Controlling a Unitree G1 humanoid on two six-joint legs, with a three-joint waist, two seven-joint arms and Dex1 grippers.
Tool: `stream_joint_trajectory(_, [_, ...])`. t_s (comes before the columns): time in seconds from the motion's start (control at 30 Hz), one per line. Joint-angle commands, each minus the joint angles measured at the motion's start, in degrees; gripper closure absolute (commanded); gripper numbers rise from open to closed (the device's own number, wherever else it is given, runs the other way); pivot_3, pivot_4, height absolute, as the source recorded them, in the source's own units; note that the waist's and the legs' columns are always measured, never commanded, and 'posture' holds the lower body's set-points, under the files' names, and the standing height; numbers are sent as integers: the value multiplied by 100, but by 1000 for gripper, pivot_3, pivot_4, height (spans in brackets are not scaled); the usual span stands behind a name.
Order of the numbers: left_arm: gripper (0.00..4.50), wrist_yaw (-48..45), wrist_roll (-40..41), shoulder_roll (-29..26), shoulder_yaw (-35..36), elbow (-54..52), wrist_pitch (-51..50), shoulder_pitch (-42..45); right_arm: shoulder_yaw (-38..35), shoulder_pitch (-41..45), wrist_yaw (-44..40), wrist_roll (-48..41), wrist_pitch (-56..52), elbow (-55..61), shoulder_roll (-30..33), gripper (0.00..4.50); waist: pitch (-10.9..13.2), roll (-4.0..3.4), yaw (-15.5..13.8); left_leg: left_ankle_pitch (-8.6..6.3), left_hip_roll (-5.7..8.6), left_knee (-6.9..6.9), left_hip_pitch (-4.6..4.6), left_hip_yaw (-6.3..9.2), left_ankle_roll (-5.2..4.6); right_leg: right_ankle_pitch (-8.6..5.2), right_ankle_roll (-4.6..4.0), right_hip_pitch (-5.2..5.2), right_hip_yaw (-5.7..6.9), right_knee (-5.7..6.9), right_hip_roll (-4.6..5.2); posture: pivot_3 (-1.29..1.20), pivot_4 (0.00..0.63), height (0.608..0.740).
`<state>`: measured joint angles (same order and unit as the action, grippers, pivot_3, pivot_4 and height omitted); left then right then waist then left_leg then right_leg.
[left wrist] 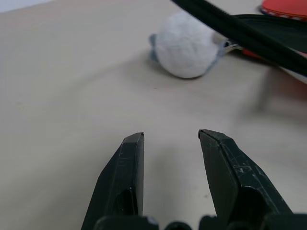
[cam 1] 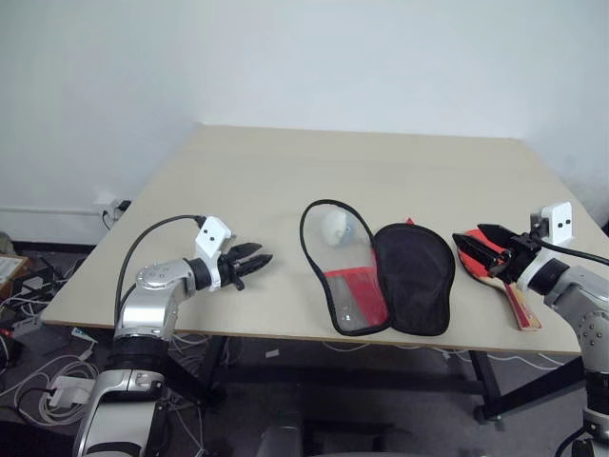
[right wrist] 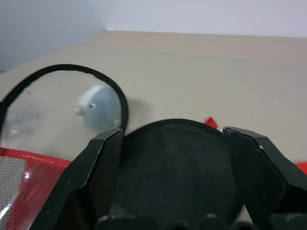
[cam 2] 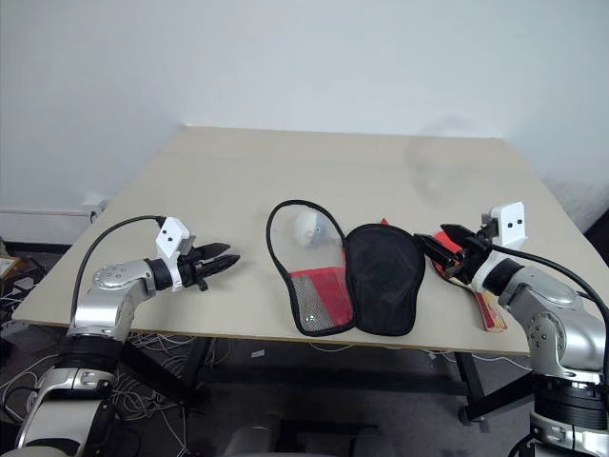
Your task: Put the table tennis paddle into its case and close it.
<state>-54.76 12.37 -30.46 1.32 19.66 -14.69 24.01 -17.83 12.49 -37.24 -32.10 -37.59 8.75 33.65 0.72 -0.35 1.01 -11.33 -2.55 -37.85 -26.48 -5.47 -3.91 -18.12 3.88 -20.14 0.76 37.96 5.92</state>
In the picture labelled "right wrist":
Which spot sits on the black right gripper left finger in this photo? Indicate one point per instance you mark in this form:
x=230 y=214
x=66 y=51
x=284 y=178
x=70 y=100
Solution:
x=79 y=182

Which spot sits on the pale blue round plush charm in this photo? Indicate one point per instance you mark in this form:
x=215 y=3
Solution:
x=100 y=107

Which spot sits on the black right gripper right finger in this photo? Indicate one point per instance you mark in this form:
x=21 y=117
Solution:
x=261 y=172

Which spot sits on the red bag with black trim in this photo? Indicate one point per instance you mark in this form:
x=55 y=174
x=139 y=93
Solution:
x=31 y=172

